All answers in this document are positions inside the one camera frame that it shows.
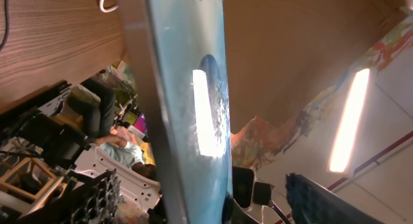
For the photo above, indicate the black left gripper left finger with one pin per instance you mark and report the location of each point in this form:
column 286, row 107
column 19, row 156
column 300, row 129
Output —
column 93, row 202

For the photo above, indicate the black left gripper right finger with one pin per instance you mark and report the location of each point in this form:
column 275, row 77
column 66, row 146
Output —
column 311, row 203

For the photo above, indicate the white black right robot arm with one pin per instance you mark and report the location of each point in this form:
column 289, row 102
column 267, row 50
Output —
column 67, row 148

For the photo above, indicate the blue screen smartphone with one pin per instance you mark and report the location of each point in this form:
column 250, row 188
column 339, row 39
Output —
column 177, row 52

